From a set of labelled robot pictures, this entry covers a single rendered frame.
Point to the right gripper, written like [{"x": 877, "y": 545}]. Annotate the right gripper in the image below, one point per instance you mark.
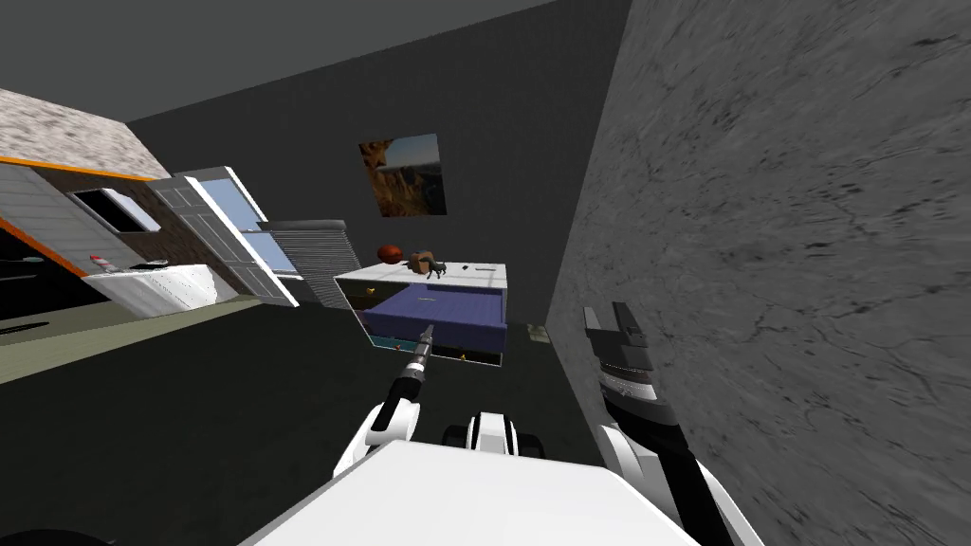
[{"x": 623, "y": 353}]

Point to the grey slatted radiator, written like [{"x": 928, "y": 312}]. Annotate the grey slatted radiator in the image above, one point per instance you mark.
[{"x": 318, "y": 262}]

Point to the white-topped blue cabinet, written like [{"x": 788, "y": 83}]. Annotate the white-topped blue cabinet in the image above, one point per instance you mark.
[{"x": 444, "y": 307}]

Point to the canyon picture on wall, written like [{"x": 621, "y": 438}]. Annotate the canyon picture on wall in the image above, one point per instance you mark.
[{"x": 402, "y": 176}]

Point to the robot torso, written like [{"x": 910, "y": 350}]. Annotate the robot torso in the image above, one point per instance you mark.
[{"x": 470, "y": 500}]

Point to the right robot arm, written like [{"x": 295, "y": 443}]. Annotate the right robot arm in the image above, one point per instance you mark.
[{"x": 667, "y": 455}]

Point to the white-framed window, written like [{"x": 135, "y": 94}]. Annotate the white-framed window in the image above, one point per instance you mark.
[{"x": 246, "y": 220}]

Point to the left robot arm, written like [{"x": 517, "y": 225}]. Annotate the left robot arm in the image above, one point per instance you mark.
[{"x": 396, "y": 421}]

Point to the dark window in brick wall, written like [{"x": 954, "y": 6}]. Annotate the dark window in brick wall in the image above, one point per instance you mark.
[{"x": 114, "y": 211}]

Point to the white counter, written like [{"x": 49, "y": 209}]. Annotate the white counter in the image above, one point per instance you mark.
[{"x": 159, "y": 288}]

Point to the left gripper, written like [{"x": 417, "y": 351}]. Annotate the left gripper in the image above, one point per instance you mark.
[{"x": 423, "y": 349}]

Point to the grey panelled door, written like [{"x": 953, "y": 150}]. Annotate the grey panelled door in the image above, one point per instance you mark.
[{"x": 205, "y": 227}]

